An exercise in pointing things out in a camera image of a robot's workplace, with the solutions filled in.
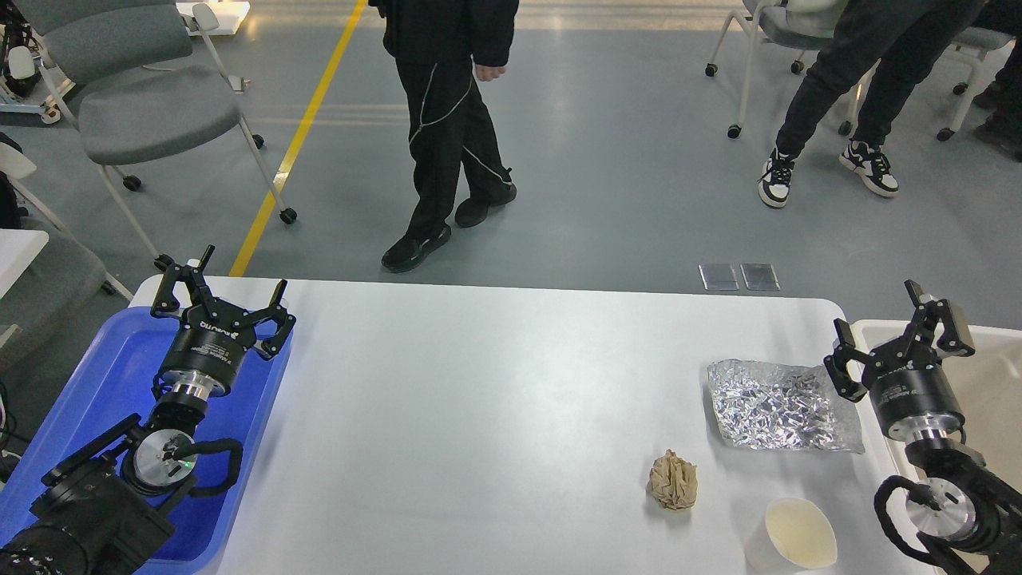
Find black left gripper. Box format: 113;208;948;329
150;245;297;398

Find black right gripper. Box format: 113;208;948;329
822;280;976;442

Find white paper cup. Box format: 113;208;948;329
744;498;838;574

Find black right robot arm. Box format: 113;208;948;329
822;280;1021;574

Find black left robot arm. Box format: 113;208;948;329
2;248;296;574

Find beige plastic bin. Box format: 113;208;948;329
848;319;1022;575

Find blue plastic tray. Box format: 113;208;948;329
1;307;291;574

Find crumpled aluminium foil sheet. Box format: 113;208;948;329
706;358;865;454

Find right metal floor plate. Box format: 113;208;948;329
740;263;781;291

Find metal floor plate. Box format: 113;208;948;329
740;263;781;291
698;263;740;291

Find grey chair far left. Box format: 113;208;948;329
0;132;135;368

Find left metal floor plate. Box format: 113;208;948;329
698;263;740;291

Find white small table edge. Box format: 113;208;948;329
0;228;49;298

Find grey office chair left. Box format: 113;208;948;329
16;1;297;224

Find crumpled brown paper ball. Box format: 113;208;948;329
647;449;699;512

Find person with white sneakers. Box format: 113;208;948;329
757;0;987;209

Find grey chair far right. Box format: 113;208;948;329
936;26;1014;142

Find grey chair top right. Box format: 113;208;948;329
704;0;860;140

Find walking person in black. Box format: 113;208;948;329
373;1;519;272

